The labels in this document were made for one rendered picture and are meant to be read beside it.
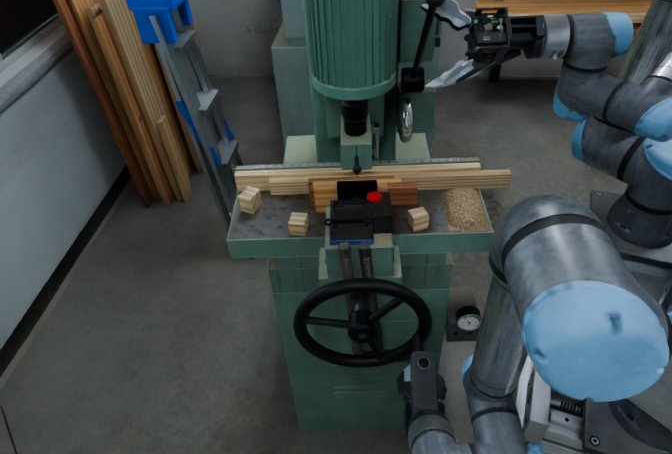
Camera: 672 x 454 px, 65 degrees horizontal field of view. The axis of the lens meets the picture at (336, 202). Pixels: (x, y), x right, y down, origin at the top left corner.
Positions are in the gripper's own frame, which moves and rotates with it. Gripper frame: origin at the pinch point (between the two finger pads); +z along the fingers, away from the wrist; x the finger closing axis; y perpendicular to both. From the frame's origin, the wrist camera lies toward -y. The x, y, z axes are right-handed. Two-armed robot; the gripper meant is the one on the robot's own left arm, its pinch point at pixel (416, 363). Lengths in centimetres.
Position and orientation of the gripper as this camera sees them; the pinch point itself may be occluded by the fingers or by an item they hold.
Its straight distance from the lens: 113.6
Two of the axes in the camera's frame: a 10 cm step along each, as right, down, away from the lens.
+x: 10.0, -0.3, -0.4
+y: 0.4, 9.8, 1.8
